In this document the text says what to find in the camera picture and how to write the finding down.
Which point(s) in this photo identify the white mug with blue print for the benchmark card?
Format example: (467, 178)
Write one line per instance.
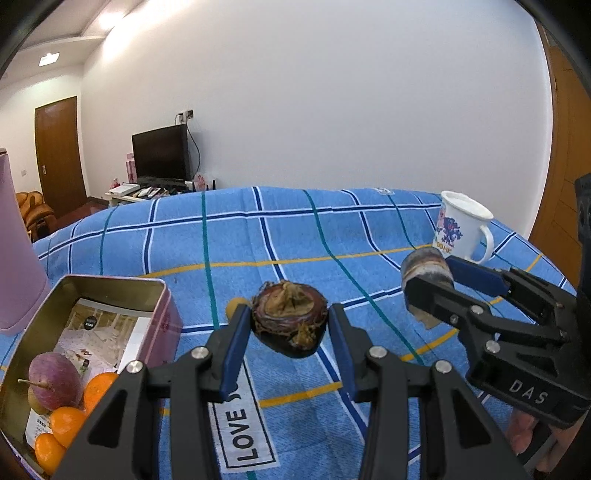
(461, 235)

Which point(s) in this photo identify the pink metal tin box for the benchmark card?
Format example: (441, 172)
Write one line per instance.
(106, 295)

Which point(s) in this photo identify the person's right hand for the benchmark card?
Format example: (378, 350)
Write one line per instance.
(519, 434)

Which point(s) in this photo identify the white television stand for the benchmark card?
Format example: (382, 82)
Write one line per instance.
(115, 197)

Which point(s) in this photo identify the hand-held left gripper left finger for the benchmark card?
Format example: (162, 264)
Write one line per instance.
(233, 355)

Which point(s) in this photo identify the light wooden door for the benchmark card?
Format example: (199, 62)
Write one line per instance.
(561, 184)

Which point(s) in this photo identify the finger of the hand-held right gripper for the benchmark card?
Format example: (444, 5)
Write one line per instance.
(480, 277)
(438, 300)

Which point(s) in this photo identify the square ceiling light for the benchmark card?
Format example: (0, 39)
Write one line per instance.
(49, 58)

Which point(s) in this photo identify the purple passion fruit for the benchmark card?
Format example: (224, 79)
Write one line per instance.
(53, 378)

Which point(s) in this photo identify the pink floral ornament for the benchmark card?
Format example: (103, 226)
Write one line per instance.
(201, 181)

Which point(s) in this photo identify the brown leather sofa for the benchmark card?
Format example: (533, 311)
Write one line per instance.
(34, 205)

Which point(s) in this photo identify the brown taro root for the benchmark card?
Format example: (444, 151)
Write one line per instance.
(286, 318)

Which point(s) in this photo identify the flat white box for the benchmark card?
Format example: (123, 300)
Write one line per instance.
(122, 188)

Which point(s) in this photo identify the white wall socket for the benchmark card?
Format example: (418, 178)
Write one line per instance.
(186, 115)

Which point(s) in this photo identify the pink electric kettle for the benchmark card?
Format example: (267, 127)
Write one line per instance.
(18, 254)

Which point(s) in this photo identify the pink patterned box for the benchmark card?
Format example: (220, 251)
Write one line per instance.
(131, 170)

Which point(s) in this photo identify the cut taro piece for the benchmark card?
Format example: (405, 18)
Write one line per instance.
(427, 265)

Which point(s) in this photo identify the black television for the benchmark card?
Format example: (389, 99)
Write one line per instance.
(159, 152)

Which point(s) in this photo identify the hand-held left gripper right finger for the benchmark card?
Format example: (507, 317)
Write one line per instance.
(344, 355)

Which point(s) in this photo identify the large orange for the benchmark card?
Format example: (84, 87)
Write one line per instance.
(98, 392)

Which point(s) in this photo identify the blue plaid tablecloth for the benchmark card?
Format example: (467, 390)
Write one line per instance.
(369, 230)

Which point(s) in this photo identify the small orange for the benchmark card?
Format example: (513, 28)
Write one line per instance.
(67, 424)
(48, 454)
(234, 304)

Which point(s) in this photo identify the dark wooden door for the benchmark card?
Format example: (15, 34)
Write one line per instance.
(60, 157)

